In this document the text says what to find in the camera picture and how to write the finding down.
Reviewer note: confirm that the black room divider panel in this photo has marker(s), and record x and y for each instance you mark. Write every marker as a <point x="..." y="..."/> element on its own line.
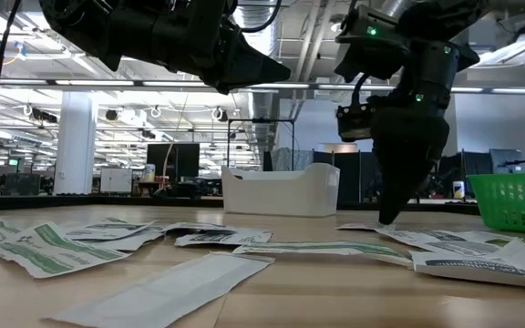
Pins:
<point x="467" y="168"/>
<point x="349" y="177"/>

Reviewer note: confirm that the white cabinet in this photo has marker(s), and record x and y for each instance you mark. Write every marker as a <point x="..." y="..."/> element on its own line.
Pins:
<point x="116" y="181"/>

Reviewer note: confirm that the long ceiling light strip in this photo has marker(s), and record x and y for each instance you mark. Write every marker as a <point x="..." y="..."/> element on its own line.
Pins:
<point x="94" y="83"/>

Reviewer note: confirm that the black aluminium table frame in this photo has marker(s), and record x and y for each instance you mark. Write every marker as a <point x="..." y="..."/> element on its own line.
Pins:
<point x="107" y="200"/>

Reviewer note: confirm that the small background wipes canister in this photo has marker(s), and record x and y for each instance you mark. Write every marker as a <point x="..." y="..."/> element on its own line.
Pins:
<point x="149" y="174"/>
<point x="458" y="191"/>

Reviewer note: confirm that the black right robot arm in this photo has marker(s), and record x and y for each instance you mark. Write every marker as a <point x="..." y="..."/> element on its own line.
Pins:
<point x="426" y="18"/>

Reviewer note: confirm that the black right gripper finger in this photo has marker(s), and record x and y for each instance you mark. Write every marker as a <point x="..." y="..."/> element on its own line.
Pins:
<point x="399" y="182"/>

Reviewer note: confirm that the green plastic basket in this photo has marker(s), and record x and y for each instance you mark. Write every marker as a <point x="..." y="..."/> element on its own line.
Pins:
<point x="517" y="202"/>

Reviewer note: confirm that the white plastic bin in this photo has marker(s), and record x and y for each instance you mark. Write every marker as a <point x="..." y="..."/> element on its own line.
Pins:
<point x="281" y="196"/>

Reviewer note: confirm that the black display board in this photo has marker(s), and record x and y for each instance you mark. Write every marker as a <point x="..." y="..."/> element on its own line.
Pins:
<point x="185" y="161"/>

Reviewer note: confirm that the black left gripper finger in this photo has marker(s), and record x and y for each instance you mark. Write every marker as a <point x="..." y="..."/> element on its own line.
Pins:
<point x="249" y="68"/>

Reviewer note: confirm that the grey background monitor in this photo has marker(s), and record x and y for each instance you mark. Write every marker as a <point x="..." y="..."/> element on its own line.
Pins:
<point x="506" y="160"/>

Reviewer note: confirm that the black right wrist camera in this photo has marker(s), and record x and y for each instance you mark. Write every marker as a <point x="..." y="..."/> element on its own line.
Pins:
<point x="353" y="123"/>

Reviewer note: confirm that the silver ventilation duct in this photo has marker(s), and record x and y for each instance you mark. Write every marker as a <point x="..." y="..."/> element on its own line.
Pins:
<point x="262" y="45"/>

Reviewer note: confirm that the white building column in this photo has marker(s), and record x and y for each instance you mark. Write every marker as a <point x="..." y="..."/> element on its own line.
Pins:
<point x="75" y="146"/>

